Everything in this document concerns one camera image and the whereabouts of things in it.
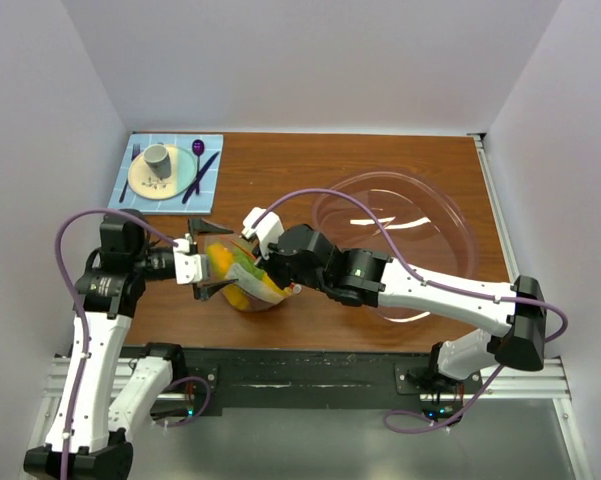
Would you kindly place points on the dark blue plastic knife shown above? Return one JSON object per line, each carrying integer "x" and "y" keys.
{"x": 194, "y": 187}

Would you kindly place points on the large clear plastic bowl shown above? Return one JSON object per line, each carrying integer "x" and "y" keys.
{"x": 427, "y": 226}

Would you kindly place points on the grey cup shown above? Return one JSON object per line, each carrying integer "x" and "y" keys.
{"x": 158, "y": 160}

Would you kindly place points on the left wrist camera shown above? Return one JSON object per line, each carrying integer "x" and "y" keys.
{"x": 190, "y": 267}

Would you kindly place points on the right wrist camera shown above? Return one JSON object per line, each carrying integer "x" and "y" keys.
{"x": 263, "y": 227}

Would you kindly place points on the clear zip top bag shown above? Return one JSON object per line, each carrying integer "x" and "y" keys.
{"x": 254, "y": 291}

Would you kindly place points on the purple plastic spoon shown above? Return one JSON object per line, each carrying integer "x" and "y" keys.
{"x": 198, "y": 148}

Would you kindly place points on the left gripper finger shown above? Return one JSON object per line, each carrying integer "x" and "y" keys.
{"x": 203, "y": 292}
{"x": 199, "y": 226}

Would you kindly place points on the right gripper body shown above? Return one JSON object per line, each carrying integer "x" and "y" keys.
{"x": 280, "y": 268}

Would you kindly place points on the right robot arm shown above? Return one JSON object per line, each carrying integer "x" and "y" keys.
{"x": 509, "y": 320}

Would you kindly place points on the aluminium rail frame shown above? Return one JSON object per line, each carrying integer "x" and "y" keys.
{"x": 270, "y": 171}

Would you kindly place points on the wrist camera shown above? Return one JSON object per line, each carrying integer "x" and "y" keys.
{"x": 190, "y": 267}
{"x": 263, "y": 227}

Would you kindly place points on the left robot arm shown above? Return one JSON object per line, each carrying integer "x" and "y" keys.
{"x": 92, "y": 433}

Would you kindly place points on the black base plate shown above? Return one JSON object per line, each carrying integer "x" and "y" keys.
{"x": 219, "y": 378}

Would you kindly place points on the blue checked placemat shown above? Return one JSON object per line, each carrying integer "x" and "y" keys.
{"x": 122, "y": 197}

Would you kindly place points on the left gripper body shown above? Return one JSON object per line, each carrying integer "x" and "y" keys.
{"x": 154, "y": 261}

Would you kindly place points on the beige and green plate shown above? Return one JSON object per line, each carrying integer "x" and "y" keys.
{"x": 145, "y": 184}

